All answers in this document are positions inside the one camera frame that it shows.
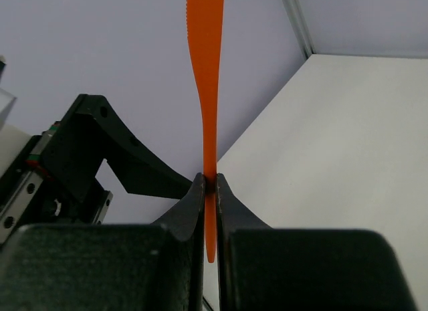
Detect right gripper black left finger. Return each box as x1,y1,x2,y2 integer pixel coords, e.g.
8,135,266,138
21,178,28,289
1,174,205,310

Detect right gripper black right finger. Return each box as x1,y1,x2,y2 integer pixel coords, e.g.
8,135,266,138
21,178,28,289
215,174,417,310

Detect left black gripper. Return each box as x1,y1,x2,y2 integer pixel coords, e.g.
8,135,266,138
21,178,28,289
1,94,192,245

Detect orange plastic knife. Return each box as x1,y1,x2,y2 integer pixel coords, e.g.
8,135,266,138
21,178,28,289
186,0,224,263

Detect left frame post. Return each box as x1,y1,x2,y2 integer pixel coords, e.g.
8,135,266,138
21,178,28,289
282,0,315,59

